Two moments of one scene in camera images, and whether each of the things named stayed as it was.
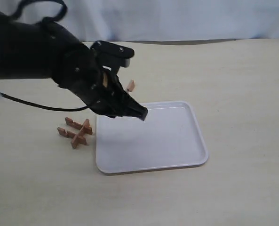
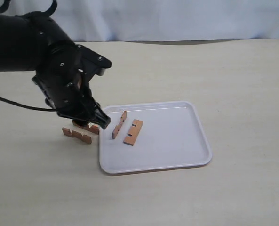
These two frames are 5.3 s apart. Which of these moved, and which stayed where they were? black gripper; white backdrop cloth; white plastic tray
Moved: black gripper
Stayed: white plastic tray; white backdrop cloth
